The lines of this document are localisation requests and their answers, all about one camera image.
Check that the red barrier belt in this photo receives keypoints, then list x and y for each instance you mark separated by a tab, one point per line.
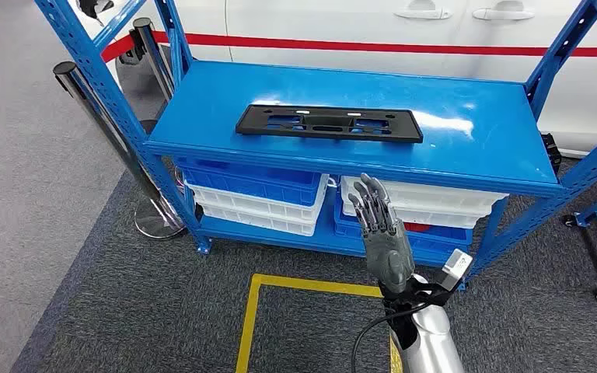
381	47

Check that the chrome stanchion post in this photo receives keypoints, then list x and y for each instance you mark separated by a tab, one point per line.
157	221

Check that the blue metal shelf rack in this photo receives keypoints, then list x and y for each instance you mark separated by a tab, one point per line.
458	128

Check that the yellow floor tape square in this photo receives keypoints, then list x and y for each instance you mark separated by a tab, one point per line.
249	319

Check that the black plastic plate holder part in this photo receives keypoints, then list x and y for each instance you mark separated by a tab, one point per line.
329	123

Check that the stanchion post with black base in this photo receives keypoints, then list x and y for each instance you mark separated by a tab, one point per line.
151	51

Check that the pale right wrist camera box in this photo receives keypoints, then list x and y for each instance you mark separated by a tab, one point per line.
457	267

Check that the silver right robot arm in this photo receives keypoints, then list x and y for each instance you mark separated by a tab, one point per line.
432	340

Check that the white car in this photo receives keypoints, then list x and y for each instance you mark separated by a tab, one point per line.
329	20

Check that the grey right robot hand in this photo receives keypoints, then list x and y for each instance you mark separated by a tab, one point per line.
386	252

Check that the red item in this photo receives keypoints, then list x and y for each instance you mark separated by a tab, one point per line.
417	227

